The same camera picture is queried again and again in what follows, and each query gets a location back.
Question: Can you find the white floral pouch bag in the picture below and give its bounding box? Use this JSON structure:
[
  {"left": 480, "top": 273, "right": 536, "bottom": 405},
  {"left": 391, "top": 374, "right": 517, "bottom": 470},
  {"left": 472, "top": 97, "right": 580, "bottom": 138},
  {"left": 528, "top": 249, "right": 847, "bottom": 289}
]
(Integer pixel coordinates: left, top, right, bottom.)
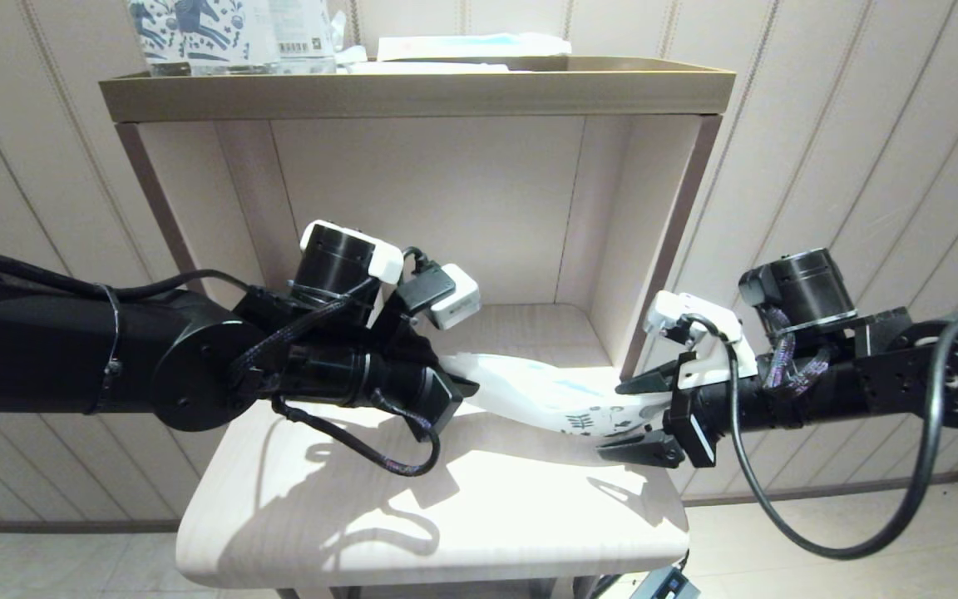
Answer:
[{"left": 443, "top": 352, "right": 675, "bottom": 438}]

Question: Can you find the grey power inverter box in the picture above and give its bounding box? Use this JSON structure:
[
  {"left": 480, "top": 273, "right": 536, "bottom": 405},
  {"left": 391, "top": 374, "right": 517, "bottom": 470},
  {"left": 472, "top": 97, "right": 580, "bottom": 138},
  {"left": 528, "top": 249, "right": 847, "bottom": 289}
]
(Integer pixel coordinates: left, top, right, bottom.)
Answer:
[{"left": 630, "top": 567, "right": 700, "bottom": 599}]

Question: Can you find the beige wooden shelf cabinet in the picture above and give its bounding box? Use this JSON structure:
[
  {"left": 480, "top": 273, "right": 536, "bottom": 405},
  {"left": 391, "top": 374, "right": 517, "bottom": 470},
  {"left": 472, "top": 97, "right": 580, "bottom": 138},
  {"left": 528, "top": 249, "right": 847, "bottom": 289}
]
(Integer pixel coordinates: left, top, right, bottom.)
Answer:
[{"left": 99, "top": 57, "right": 736, "bottom": 599}]

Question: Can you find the crumpled clear plastic wrapper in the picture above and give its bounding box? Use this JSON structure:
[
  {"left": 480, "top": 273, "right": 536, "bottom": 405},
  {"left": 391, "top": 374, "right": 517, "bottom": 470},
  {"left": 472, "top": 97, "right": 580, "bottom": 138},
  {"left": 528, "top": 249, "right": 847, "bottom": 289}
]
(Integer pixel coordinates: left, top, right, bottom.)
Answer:
[{"left": 333, "top": 17, "right": 368, "bottom": 67}]

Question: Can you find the white blue toothbrush packet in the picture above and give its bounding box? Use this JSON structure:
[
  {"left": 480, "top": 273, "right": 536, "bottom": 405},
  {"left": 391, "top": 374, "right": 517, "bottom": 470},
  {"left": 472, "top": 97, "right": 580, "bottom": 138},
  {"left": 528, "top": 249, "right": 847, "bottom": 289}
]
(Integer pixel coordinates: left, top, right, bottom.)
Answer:
[{"left": 378, "top": 33, "right": 573, "bottom": 63}]

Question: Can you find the clear bottle with barcode label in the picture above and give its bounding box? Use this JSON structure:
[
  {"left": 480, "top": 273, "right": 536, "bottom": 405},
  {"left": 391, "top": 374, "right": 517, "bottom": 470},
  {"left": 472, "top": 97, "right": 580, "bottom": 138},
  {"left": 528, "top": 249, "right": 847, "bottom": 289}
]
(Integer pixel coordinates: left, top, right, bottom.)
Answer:
[{"left": 271, "top": 0, "right": 338, "bottom": 74}]

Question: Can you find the blue patterned package on top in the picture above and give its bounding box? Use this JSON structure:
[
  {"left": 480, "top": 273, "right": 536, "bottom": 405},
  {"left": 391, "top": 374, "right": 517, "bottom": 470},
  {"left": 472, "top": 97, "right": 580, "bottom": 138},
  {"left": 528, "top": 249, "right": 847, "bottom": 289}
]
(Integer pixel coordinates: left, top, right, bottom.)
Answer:
[{"left": 180, "top": 0, "right": 280, "bottom": 76}]

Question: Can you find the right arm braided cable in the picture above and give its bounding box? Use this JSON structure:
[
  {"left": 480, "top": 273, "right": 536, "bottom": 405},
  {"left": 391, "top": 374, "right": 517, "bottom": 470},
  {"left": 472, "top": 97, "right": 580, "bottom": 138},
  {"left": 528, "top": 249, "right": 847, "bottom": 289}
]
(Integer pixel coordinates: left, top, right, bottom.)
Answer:
[{"left": 762, "top": 306, "right": 833, "bottom": 392}]

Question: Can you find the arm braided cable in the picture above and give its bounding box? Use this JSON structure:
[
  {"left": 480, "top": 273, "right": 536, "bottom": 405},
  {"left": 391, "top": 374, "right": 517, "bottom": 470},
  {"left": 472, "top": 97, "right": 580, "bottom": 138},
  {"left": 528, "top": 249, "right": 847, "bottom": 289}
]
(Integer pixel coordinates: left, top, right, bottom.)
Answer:
[
  {"left": 230, "top": 279, "right": 442, "bottom": 478},
  {"left": 762, "top": 306, "right": 833, "bottom": 392}
]

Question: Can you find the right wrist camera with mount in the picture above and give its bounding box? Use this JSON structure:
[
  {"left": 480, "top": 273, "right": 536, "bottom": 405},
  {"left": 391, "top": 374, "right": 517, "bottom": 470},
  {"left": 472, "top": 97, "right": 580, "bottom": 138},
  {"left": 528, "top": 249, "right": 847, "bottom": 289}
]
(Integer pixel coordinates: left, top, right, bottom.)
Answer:
[{"left": 644, "top": 291, "right": 758, "bottom": 390}]

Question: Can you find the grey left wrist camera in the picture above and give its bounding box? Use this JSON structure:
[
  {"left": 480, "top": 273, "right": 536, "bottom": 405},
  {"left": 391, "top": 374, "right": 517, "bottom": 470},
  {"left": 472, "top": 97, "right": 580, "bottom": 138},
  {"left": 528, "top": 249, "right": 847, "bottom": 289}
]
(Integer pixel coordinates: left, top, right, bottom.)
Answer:
[{"left": 398, "top": 264, "right": 481, "bottom": 330}]

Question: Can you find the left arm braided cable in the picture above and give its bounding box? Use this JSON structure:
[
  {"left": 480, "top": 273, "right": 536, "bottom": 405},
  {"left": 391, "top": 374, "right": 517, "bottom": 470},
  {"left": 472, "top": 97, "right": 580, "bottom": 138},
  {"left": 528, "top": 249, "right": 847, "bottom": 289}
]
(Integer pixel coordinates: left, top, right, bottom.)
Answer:
[{"left": 230, "top": 279, "right": 442, "bottom": 478}]

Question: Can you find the black right camera cable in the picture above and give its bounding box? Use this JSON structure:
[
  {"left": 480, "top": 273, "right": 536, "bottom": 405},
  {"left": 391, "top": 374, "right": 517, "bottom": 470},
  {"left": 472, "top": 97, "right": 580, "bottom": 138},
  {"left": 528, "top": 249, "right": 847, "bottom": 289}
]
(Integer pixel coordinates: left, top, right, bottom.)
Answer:
[{"left": 670, "top": 304, "right": 958, "bottom": 560}]

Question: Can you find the black camera cable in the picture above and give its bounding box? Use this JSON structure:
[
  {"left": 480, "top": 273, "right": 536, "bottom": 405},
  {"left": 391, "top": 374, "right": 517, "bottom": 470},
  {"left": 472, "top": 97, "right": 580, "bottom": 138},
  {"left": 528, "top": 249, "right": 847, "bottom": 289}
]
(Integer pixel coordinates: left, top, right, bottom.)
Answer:
[
  {"left": 0, "top": 241, "right": 432, "bottom": 302},
  {"left": 670, "top": 304, "right": 958, "bottom": 560}
]

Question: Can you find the black left camera cable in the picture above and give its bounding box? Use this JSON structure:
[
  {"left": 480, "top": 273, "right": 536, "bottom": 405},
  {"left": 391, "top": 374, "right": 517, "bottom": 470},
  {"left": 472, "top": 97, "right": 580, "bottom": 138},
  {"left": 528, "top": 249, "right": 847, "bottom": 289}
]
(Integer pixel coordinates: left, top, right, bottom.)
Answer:
[{"left": 0, "top": 241, "right": 432, "bottom": 302}]

